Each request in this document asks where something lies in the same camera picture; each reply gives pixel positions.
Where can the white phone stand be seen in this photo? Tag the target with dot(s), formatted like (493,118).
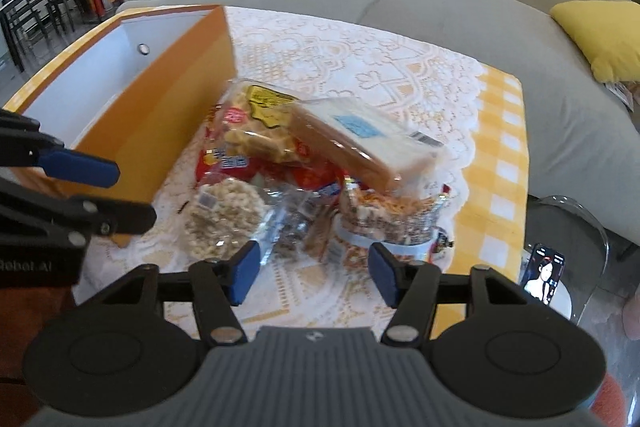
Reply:
(562,302)

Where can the magazine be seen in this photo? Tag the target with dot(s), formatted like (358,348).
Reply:
(625,94)

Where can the clear tub of snacks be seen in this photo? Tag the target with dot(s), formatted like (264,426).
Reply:
(385,212)

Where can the clear packet of brown sticks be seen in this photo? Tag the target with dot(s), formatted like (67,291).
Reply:
(320,232)

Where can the transparent plastic chair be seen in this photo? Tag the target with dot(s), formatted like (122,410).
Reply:
(575,222)

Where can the rust red cloth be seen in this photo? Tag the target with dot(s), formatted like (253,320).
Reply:
(30,332)

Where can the red packet with medals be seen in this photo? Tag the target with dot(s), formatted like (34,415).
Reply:
(312,179)

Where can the yellow cushion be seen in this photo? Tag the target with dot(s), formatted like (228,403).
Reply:
(600,37)

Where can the sliced bread packet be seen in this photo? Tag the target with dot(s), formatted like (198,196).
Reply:
(350,142)

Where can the clear packet of dark snacks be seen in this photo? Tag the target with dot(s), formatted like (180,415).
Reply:
(292,224)

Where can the cracker bag with yellow label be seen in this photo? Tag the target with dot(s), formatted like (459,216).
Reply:
(250,137)

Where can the orange cardboard box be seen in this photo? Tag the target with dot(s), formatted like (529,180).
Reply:
(165,127)

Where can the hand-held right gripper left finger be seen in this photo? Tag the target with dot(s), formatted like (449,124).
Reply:
(244,274)

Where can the clear bag of white puffs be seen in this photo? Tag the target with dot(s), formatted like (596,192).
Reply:
(220,217)

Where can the white lace tablecloth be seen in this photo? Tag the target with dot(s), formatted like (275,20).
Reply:
(350,57)

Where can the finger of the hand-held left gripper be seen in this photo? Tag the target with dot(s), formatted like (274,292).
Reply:
(117,214)
(80,168)

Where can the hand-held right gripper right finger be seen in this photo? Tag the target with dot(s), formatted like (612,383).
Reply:
(384,274)

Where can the red packet with orange figure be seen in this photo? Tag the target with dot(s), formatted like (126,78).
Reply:
(212,157)

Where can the black dining chairs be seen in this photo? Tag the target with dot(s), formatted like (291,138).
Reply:
(20,22)

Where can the yellow checked tablecloth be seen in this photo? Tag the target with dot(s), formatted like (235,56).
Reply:
(500,157)

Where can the smartphone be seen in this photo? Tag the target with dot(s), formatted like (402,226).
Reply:
(542,274)

